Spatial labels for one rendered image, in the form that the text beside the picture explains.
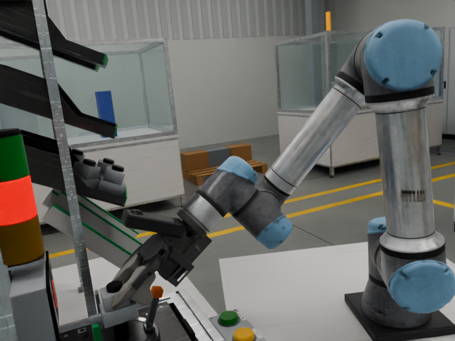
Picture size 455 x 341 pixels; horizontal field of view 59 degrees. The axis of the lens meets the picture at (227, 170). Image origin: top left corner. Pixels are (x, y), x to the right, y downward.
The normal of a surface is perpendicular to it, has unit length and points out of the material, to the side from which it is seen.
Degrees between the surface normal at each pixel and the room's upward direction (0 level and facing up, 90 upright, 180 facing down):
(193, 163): 90
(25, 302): 90
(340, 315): 0
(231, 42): 90
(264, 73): 90
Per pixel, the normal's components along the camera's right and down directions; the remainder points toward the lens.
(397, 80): -0.14, 0.09
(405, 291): -0.10, 0.34
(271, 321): -0.08, -0.97
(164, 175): 0.42, 0.16
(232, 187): 0.18, -0.09
